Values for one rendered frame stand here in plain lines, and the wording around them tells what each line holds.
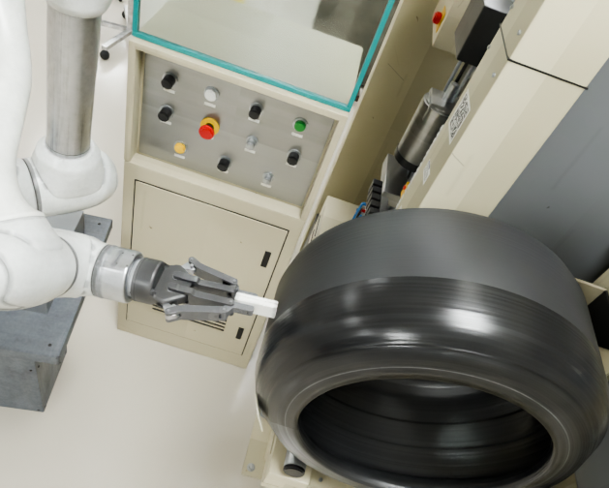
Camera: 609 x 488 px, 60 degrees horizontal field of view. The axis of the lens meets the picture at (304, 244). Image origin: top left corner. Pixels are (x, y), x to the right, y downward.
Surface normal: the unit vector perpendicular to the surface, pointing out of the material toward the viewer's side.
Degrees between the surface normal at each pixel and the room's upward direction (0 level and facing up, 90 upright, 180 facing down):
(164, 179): 90
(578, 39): 90
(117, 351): 0
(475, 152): 90
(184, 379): 0
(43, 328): 0
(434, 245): 21
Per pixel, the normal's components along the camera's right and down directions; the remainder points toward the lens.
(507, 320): 0.18, -0.45
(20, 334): 0.27, -0.65
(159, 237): -0.17, 0.69
